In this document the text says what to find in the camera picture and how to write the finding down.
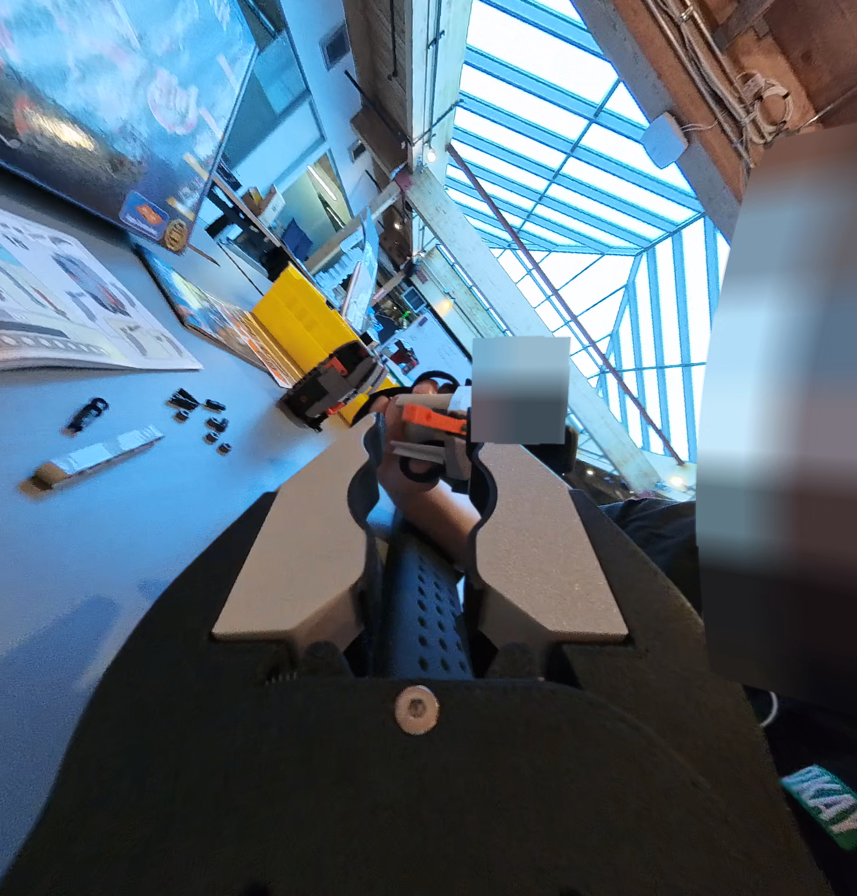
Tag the wooden pencil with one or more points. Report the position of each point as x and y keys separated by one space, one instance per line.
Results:
x=201 y=253

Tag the grey desk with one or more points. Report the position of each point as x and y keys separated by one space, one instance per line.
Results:
x=85 y=560

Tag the closed instruction booklet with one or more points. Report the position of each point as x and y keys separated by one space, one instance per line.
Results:
x=211 y=315

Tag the grey orange toy model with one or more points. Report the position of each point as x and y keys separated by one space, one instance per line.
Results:
x=330 y=388

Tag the orange toy beam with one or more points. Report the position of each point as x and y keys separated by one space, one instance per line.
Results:
x=428 y=418

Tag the white ceiling box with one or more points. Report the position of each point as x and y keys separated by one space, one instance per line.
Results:
x=663 y=140

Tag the long grey toy beam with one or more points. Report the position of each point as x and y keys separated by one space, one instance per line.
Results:
x=92 y=458

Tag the background long table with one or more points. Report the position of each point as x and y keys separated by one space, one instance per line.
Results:
x=250 y=210

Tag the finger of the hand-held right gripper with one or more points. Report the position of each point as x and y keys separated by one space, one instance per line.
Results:
x=421 y=451
x=450 y=402

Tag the black toy axle pin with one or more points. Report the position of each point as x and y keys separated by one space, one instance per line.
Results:
x=85 y=414

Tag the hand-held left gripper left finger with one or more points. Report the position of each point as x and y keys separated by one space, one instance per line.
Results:
x=295 y=560

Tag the yellow plastic bin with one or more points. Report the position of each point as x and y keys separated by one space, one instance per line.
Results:
x=295 y=315

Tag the toy building set box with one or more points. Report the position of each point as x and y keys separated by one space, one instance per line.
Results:
x=99 y=98

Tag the person's black shirt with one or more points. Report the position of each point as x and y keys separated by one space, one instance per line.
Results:
x=820 y=784

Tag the black perforated chair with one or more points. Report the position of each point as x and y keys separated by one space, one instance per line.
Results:
x=421 y=616

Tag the open instruction booklet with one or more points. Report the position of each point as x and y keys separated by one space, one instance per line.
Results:
x=64 y=301

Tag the person's right hand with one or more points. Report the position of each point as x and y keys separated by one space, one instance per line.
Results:
x=388 y=483

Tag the cluster of small black connectors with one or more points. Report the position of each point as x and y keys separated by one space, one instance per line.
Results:
x=183 y=400

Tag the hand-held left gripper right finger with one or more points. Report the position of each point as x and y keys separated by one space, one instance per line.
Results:
x=547 y=560

